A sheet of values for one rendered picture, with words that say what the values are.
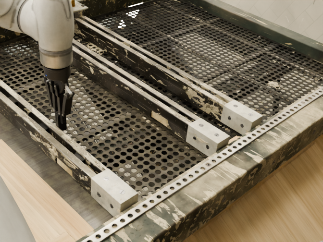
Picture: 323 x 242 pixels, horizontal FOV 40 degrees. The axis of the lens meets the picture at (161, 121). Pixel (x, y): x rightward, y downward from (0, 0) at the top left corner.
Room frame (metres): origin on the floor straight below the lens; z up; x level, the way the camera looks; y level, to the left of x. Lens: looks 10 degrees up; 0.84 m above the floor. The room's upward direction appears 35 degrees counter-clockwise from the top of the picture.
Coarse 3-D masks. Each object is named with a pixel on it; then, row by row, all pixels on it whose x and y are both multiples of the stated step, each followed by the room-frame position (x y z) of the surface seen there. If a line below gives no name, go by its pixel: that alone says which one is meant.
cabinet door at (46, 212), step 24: (0, 144) 1.31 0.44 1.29; (0, 168) 1.24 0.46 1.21; (24, 168) 1.26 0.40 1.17; (24, 192) 1.20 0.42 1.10; (48, 192) 1.20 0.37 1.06; (24, 216) 1.14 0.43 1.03; (48, 216) 1.15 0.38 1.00; (72, 216) 1.16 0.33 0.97; (48, 240) 1.10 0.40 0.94; (72, 240) 1.11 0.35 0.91
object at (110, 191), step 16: (0, 80) 1.46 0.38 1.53; (0, 96) 1.40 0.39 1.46; (16, 96) 1.41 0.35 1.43; (0, 112) 1.44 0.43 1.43; (16, 112) 1.35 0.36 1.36; (32, 112) 1.36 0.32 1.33; (32, 128) 1.32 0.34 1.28; (48, 128) 1.33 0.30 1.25; (48, 144) 1.29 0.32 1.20; (64, 144) 1.30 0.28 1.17; (64, 160) 1.26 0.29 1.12; (80, 160) 1.24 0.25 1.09; (96, 160) 1.25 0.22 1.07; (80, 176) 1.23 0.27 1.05; (96, 176) 1.20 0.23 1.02; (112, 176) 1.21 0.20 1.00; (96, 192) 1.21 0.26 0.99; (112, 192) 1.17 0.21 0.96; (128, 192) 1.18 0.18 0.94; (112, 208) 1.18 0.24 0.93
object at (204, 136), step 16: (80, 48) 1.71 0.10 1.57; (80, 64) 1.69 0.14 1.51; (96, 64) 1.63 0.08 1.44; (112, 64) 1.64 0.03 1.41; (96, 80) 1.67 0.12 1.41; (112, 80) 1.60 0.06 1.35; (128, 80) 1.60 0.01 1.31; (128, 96) 1.58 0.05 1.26; (144, 96) 1.52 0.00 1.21; (160, 96) 1.53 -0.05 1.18; (144, 112) 1.56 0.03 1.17; (160, 112) 1.50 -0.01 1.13; (176, 112) 1.47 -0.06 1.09; (176, 128) 1.48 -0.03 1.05; (192, 128) 1.43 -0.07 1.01; (208, 128) 1.43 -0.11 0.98; (192, 144) 1.46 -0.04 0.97; (208, 144) 1.41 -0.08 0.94; (224, 144) 1.42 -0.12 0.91
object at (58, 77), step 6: (48, 72) 1.17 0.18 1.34; (54, 72) 1.17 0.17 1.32; (60, 72) 1.18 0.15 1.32; (66, 72) 1.19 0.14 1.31; (48, 78) 1.19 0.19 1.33; (54, 78) 1.18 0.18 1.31; (60, 78) 1.19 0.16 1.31; (66, 78) 1.20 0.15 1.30; (54, 84) 1.23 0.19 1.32; (60, 84) 1.21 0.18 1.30; (54, 90) 1.25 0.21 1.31; (60, 90) 1.23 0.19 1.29
